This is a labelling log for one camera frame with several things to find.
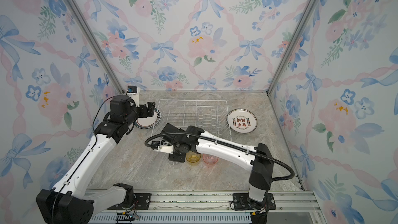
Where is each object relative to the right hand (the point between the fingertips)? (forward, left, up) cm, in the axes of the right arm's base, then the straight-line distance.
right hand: (173, 150), depth 74 cm
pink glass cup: (+2, -18, -16) cm, 24 cm away
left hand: (+19, +14, +14) cm, 28 cm away
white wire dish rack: (+32, -20, -16) cm, 42 cm away
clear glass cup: (-8, -2, +6) cm, 10 cm away
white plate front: (+28, -40, -16) cm, 51 cm away
